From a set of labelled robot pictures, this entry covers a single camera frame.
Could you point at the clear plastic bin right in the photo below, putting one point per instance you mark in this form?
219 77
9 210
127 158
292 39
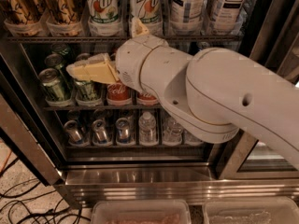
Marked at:
272 210

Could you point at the steel fridge door left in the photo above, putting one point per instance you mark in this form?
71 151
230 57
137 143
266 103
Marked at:
22 123

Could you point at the clear plastic bin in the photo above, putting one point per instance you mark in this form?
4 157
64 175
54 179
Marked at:
272 210
141 212

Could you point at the tea can left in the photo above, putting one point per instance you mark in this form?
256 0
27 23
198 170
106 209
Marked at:
186 11

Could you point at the clear plastic bin left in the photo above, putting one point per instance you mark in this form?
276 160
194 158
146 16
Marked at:
141 212

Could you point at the water bottle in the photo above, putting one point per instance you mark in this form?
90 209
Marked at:
190 139
147 129
172 135

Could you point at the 7up can left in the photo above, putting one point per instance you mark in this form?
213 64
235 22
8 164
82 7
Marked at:
104 11

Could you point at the red cola can front left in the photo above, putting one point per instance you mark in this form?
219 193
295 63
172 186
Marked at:
118 92

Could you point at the red cola can front right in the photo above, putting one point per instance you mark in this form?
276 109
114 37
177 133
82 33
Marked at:
145 96

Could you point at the wire shelf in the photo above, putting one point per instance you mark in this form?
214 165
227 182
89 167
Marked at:
102 107
116 39

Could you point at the water bottle middle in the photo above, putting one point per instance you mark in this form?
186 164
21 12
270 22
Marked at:
172 135

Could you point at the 7up can right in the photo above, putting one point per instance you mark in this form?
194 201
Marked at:
148 11

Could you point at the red cola can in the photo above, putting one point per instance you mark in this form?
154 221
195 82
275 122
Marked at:
145 96
118 92

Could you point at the water bottle left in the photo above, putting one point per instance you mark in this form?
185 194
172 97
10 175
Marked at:
147 129

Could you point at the silver can bottom middle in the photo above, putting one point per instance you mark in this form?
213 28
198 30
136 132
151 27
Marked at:
100 131

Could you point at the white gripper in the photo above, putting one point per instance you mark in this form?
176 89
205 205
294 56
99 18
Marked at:
132 61

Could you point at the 7up can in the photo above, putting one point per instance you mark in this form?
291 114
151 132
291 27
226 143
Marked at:
104 11
148 11

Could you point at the orange can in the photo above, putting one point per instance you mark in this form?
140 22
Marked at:
20 11
65 12

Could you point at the green can front left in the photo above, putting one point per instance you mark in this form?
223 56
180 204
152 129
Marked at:
53 85

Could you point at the green can front right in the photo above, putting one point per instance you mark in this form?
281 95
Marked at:
88 90

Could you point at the middle wire shelf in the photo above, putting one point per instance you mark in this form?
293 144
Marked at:
102 107

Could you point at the glass fridge door right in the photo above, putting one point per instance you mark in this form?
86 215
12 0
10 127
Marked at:
271 39

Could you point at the top wire shelf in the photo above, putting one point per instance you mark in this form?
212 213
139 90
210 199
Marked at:
116 39

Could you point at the tea can right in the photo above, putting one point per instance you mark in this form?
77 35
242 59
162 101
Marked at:
224 10

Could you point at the tea can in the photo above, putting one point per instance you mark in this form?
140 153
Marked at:
186 11
224 10

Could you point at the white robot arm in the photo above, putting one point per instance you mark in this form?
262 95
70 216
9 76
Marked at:
212 94

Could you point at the water bottle right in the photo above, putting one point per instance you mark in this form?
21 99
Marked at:
190 139

